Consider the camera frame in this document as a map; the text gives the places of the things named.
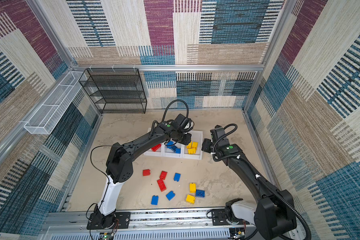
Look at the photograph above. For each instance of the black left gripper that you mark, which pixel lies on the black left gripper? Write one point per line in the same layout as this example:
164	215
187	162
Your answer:
188	136

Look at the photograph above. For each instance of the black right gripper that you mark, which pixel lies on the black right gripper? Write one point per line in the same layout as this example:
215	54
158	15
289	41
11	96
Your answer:
205	145

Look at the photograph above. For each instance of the red lego brick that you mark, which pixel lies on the red lego brick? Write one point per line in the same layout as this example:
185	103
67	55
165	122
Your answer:
146	172
161	185
163	175
155	148

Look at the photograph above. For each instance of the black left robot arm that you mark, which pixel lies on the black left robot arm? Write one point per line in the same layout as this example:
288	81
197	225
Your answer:
119	165

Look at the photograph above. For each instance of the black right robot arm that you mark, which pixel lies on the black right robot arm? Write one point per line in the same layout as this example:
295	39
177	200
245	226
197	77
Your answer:
270	214

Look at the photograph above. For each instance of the white three-compartment bin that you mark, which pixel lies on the white three-compartment bin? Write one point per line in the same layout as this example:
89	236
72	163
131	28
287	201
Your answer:
163	151

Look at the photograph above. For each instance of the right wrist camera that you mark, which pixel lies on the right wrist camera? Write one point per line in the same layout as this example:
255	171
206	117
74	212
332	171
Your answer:
217	132

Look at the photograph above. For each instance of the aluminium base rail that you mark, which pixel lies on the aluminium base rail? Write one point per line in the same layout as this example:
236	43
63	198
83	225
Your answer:
157	224

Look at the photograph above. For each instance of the black wire shelf rack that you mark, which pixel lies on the black wire shelf rack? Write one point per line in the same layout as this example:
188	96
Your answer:
113	91

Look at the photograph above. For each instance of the white wire mesh basket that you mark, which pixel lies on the white wire mesh basket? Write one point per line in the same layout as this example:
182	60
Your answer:
48	115

